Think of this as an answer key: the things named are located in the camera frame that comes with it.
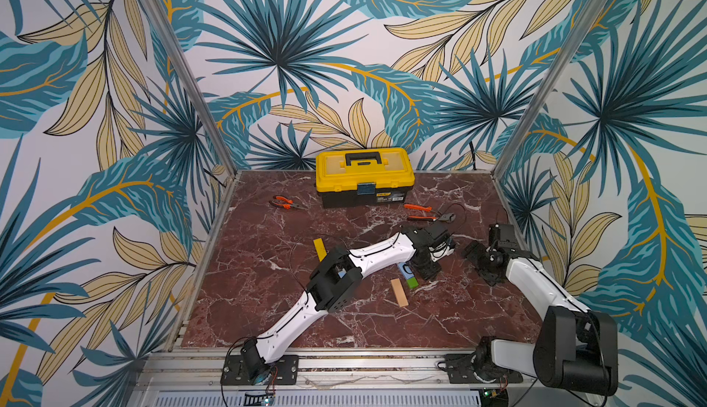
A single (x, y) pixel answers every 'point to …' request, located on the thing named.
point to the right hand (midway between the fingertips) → (473, 260)
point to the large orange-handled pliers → (445, 215)
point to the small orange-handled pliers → (289, 206)
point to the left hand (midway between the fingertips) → (428, 274)
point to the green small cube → (412, 282)
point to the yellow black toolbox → (367, 176)
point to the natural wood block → (399, 292)
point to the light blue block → (406, 270)
